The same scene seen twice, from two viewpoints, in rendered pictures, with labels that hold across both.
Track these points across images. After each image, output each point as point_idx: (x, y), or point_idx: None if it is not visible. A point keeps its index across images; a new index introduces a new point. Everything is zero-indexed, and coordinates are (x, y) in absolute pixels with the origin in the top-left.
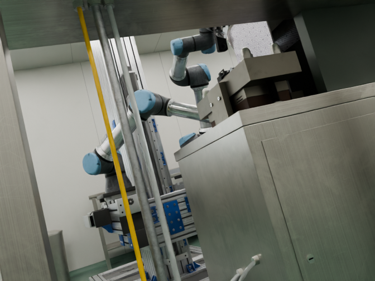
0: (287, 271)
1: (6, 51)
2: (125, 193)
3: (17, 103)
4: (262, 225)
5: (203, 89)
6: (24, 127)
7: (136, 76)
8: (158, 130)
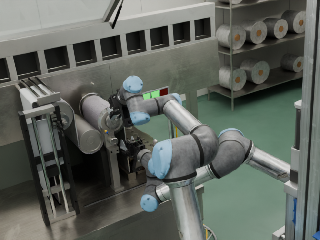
0: None
1: (186, 95)
2: (176, 137)
3: (187, 107)
4: None
5: (155, 139)
6: (190, 112)
7: (297, 115)
8: (295, 231)
